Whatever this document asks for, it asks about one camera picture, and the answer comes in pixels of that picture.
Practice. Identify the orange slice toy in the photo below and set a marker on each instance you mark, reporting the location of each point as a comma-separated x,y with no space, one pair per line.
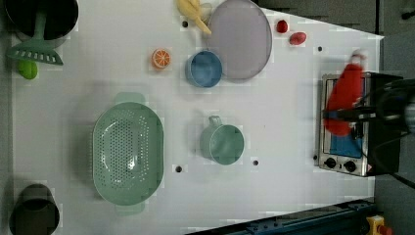
160,59

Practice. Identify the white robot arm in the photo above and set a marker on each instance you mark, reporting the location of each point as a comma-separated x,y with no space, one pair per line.
396,108

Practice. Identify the yellow emergency stop box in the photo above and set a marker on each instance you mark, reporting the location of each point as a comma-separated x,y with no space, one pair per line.
377,226

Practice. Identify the green plastic strainer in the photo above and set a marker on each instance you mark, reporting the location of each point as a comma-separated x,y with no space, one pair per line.
127,153

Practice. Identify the red tomato toy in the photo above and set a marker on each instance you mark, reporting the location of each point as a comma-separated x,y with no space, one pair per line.
297,38

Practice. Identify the peeled banana toy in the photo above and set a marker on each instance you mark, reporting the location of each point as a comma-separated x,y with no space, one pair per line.
192,10

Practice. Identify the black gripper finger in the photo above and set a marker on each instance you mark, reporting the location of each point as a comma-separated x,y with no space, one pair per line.
350,114

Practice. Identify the red ketchup bottle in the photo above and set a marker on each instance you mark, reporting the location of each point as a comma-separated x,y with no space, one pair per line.
346,92

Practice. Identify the blue bowl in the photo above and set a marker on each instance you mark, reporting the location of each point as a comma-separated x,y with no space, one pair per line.
203,69

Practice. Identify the black cup lower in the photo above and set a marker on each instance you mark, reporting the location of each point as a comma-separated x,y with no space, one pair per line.
35,212

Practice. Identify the blue metal frame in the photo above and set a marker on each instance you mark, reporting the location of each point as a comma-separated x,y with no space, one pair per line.
340,219

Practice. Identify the red strawberry toy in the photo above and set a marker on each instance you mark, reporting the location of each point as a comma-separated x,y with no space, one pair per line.
282,26

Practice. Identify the green slotted spatula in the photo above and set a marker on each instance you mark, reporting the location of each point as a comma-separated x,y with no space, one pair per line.
36,48

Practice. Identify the green lime toy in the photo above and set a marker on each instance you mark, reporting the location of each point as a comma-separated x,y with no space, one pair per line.
27,69

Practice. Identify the grey round plate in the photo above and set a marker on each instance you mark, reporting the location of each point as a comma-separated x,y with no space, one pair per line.
241,37

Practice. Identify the green mug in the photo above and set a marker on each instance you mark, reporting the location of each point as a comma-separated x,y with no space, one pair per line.
222,143

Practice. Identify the black toaster oven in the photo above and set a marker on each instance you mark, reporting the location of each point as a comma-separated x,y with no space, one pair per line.
372,147

